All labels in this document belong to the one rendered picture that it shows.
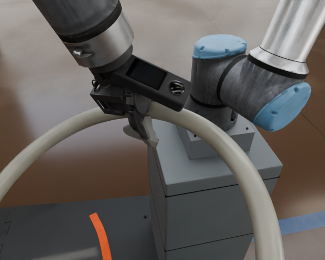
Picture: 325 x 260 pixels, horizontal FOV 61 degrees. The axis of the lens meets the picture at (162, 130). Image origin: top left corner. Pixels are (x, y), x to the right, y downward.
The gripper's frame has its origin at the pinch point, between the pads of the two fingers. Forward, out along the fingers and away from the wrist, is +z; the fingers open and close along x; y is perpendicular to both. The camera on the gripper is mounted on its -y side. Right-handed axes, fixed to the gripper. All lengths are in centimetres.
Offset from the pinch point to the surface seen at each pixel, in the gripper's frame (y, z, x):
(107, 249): 63, 105, 19
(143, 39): 185, 175, -244
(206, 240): 5, 76, 3
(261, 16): 57, 254, -395
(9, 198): 141, 93, 14
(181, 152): 11.4, 37.9, -14.6
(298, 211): -30, 148, -43
